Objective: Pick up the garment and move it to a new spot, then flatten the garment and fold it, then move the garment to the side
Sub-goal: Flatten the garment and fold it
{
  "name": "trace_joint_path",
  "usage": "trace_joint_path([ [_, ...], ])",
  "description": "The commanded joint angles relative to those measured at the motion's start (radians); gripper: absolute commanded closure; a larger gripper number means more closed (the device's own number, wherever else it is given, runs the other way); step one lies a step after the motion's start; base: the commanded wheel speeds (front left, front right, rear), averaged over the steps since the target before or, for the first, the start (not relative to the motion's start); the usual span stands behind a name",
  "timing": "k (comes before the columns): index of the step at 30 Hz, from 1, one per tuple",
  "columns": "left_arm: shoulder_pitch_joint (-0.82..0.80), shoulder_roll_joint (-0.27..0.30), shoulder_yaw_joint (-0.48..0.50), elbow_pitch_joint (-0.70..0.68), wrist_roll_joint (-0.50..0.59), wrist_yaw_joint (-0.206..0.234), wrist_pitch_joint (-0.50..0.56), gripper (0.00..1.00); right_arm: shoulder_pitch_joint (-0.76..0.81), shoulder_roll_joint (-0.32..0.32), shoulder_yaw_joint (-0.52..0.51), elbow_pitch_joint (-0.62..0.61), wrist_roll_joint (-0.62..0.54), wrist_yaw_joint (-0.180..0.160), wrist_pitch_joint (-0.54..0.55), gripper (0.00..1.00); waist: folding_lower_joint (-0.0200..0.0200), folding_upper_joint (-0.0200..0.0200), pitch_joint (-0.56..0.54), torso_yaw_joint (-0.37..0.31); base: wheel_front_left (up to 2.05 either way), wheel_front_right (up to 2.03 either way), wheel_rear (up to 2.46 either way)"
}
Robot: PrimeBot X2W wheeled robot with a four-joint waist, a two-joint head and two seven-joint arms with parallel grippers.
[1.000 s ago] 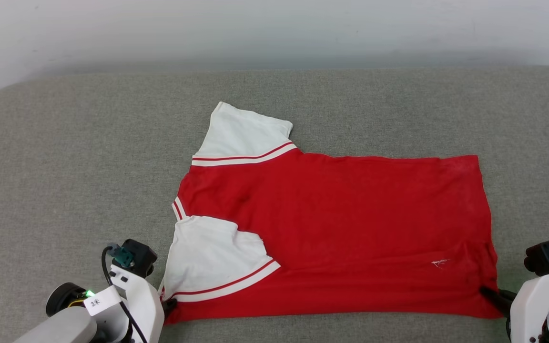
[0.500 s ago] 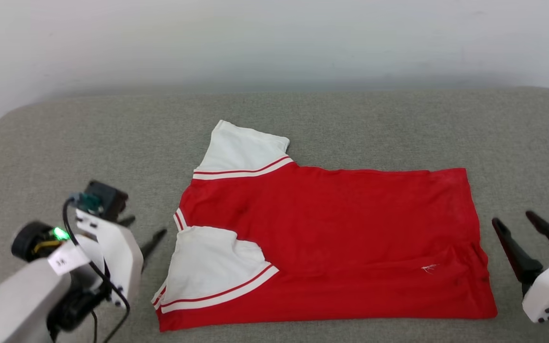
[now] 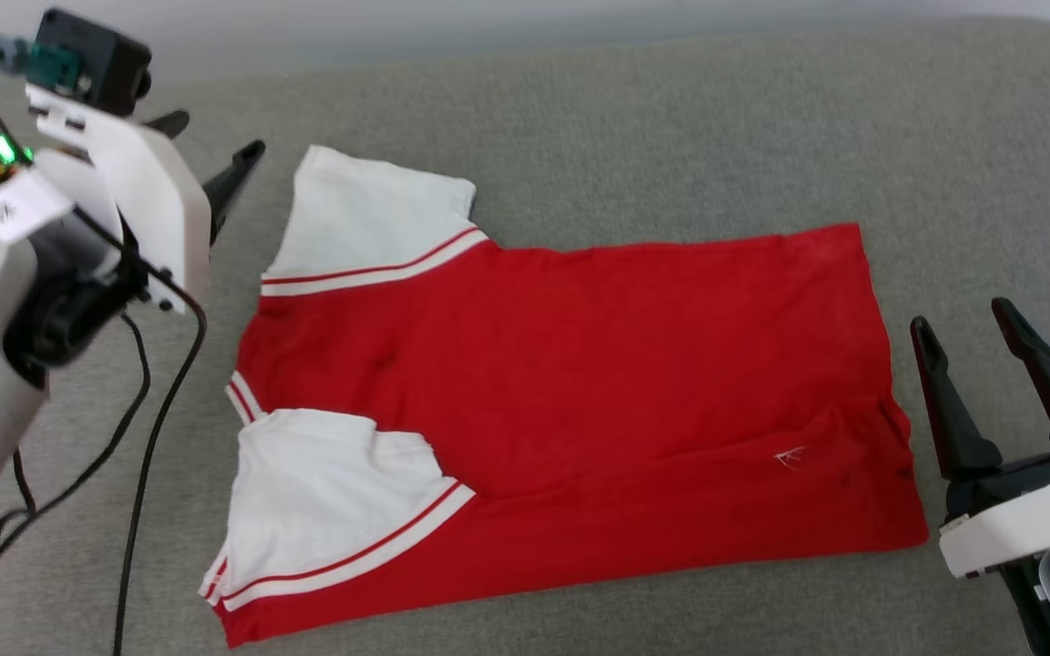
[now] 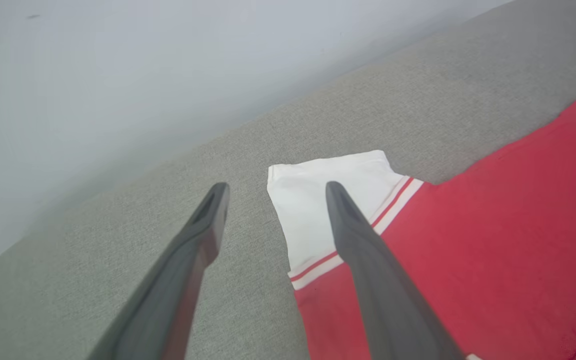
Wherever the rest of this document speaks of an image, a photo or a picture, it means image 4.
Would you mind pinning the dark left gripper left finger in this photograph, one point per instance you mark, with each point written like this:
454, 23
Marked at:
168, 300

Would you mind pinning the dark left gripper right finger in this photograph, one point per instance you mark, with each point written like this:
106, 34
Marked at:
388, 305

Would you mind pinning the red and white jersey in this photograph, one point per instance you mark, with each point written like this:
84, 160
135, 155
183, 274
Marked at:
493, 240

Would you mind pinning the grey fabric sofa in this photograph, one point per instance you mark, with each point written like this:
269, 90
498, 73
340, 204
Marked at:
118, 240

